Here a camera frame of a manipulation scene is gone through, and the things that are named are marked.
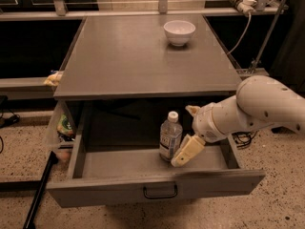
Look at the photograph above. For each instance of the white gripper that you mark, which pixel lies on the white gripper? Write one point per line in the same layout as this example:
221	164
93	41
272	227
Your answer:
206	123

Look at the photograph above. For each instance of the clear plastic water bottle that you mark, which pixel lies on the clear plastic water bottle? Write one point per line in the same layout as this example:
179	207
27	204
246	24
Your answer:
170	136

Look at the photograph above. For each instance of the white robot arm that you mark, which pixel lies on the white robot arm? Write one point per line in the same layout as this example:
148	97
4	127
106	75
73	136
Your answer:
259	102

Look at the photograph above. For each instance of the grey open top drawer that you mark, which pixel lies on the grey open top drawer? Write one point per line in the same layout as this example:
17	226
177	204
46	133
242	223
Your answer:
99	174

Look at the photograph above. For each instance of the grey cabinet counter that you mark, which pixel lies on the grey cabinet counter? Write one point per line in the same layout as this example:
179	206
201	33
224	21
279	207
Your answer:
130	56

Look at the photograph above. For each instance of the metal tripod stand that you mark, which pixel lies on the metal tripod stand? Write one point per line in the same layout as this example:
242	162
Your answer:
261	4

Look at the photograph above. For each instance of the white ceramic bowl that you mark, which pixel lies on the white ceramic bowl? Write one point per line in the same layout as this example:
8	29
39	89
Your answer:
179	32

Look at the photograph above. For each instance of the green snack packet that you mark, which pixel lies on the green snack packet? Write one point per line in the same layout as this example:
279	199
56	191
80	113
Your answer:
64	127

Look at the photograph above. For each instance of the clear plastic side bin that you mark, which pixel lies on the clear plastic side bin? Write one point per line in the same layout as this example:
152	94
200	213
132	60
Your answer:
60	144

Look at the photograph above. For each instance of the white power strip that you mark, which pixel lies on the white power strip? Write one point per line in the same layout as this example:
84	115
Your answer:
244	6

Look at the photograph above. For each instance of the black floor pole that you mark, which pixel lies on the black floor pole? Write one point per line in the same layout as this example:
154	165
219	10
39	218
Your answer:
29	222

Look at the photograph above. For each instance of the black drawer handle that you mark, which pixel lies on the black drawer handle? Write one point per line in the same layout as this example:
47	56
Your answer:
160	192

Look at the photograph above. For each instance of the yellow cloth left rail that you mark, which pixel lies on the yellow cloth left rail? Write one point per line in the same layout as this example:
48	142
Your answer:
53	79

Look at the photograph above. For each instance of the grey metal frame rail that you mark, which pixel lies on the grey metal frame rail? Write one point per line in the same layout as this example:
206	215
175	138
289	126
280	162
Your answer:
25	88

